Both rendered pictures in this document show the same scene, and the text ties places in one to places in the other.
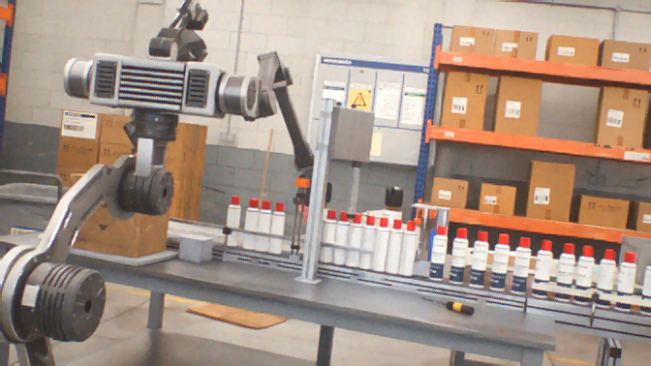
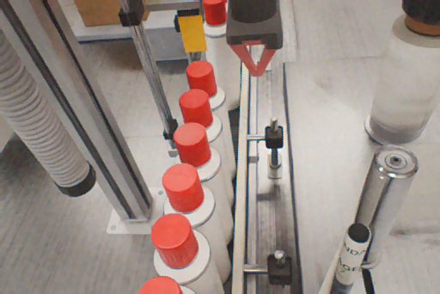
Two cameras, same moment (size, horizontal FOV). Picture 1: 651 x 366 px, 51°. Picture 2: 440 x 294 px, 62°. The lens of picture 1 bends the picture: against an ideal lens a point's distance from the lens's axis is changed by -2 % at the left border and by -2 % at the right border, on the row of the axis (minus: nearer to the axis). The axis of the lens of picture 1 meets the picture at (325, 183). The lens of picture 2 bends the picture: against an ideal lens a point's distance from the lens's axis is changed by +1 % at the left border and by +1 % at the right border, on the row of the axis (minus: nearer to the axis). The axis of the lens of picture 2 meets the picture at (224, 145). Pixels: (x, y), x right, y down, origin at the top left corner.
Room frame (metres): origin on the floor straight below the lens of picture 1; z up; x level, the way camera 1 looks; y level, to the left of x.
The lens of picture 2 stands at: (2.67, -0.34, 1.34)
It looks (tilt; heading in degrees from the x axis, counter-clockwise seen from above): 48 degrees down; 84
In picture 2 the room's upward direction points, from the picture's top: 10 degrees counter-clockwise
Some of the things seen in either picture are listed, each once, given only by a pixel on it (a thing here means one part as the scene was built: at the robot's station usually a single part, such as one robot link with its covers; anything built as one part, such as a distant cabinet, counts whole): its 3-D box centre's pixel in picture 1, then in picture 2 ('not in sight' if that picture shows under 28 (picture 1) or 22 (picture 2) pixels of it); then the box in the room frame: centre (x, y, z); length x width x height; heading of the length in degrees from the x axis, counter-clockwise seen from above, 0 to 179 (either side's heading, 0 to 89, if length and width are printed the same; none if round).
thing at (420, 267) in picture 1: (426, 240); not in sight; (2.67, -0.41, 1.01); 0.14 x 0.13 x 0.26; 73
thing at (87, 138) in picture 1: (131, 194); not in sight; (6.27, 1.74, 0.70); 1.20 x 0.82 x 1.39; 86
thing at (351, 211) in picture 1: (354, 190); (20, 99); (2.56, -0.11, 1.18); 0.04 x 0.04 x 0.21
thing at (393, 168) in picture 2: not in sight; (375, 213); (2.84, -0.17, 0.97); 0.05 x 0.05 x 0.19
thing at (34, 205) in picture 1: (38, 236); not in sight; (4.73, 1.94, 0.48); 0.89 x 0.63 x 0.96; 9
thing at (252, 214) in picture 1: (251, 224); not in sight; (2.78, 0.28, 0.98); 0.05 x 0.05 x 0.20
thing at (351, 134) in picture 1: (346, 134); not in sight; (2.59, -0.06, 1.38); 0.17 x 0.10 x 0.19; 128
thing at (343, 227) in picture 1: (342, 238); (205, 192); (2.67, -0.09, 0.98); 0.05 x 0.05 x 0.20
